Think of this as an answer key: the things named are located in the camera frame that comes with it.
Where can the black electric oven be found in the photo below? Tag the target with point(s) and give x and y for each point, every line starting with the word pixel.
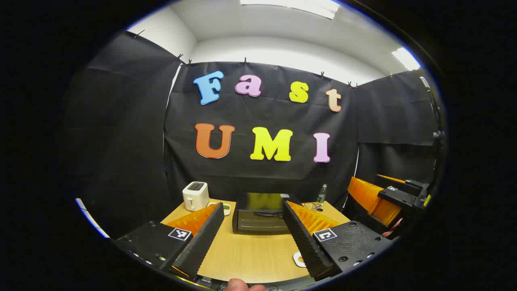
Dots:
pixel 258 218

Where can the small white patterned dish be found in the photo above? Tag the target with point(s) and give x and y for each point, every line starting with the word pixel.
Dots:
pixel 227 210

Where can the white striped straw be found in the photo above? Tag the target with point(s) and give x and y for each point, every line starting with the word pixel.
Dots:
pixel 317 207

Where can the clear plastic water bottle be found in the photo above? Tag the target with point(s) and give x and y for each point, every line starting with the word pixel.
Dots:
pixel 322 195

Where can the ceiling light panel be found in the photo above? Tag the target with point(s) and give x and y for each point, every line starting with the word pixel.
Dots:
pixel 295 6
pixel 406 58

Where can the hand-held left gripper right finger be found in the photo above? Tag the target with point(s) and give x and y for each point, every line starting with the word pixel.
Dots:
pixel 303 238

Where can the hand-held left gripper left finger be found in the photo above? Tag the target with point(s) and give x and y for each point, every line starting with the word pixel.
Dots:
pixel 202 238

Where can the white toaster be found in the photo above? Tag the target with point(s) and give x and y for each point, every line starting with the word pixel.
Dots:
pixel 196 198

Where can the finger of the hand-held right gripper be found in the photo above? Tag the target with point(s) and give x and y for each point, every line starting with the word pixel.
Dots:
pixel 404 196
pixel 365 218

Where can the white square plate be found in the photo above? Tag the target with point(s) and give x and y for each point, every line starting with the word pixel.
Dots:
pixel 296 262

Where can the clear glass holder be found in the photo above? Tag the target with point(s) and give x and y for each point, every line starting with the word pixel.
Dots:
pixel 310 207

